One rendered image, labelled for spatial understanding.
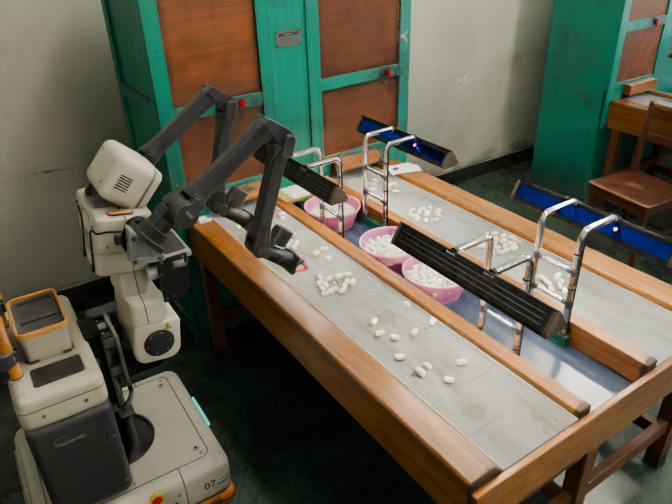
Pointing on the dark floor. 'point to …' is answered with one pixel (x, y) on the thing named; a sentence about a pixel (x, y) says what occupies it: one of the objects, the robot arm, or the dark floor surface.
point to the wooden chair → (638, 182)
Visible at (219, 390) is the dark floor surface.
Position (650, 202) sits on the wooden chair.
